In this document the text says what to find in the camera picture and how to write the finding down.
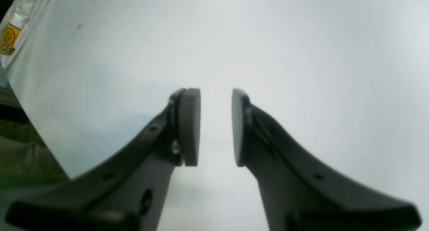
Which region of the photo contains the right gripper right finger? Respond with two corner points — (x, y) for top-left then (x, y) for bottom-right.
(232, 88), (422, 231)

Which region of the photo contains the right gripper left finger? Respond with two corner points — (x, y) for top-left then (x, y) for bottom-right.
(5, 88), (201, 231)

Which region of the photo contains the white printed T-shirt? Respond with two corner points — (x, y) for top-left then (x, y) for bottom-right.
(1, 0), (49, 69)

